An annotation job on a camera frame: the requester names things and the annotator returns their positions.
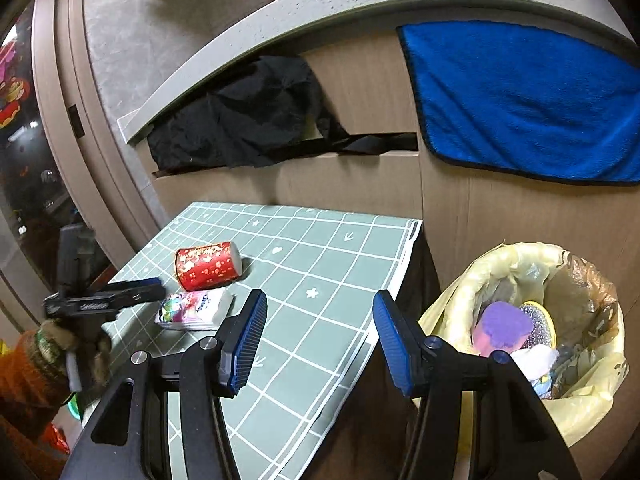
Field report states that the yellow trash bag bin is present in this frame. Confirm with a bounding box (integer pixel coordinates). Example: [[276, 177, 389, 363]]
[[419, 243, 628, 445]]

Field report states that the left gloved hand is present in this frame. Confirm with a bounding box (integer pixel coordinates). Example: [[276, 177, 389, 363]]
[[24, 320, 112, 396]]

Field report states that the tissue pack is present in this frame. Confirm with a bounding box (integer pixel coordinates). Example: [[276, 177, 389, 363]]
[[154, 288, 234, 332]]

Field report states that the red paper cup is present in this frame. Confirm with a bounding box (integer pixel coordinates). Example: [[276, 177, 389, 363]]
[[175, 242, 243, 292]]

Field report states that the green grid table mat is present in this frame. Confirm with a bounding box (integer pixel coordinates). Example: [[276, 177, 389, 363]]
[[79, 200, 424, 480]]

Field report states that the crumpled white blue tissue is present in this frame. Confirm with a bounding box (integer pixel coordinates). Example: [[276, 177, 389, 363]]
[[530, 364, 565, 400]]

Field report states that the black cloth on cabinet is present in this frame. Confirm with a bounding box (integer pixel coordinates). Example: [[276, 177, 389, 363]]
[[146, 55, 418, 177]]

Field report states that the grey countertop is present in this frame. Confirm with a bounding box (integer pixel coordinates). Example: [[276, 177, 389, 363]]
[[84, 0, 631, 145]]

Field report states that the blue towel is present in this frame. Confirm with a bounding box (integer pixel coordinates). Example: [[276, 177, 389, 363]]
[[398, 21, 639, 185]]

